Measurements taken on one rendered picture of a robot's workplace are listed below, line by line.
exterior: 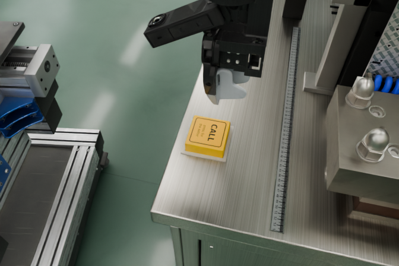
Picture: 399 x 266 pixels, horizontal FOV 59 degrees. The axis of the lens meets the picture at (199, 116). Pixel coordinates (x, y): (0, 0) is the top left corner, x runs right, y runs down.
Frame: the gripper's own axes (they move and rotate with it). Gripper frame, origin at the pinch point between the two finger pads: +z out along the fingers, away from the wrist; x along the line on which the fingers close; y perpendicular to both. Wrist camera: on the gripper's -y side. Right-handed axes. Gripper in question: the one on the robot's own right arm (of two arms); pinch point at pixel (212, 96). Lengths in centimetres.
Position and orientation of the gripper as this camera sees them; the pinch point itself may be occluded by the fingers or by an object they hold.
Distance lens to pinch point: 56.2
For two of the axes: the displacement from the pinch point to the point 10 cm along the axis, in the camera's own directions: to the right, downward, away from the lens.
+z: 0.2, 6.5, 7.6
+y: 9.7, 1.6, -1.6
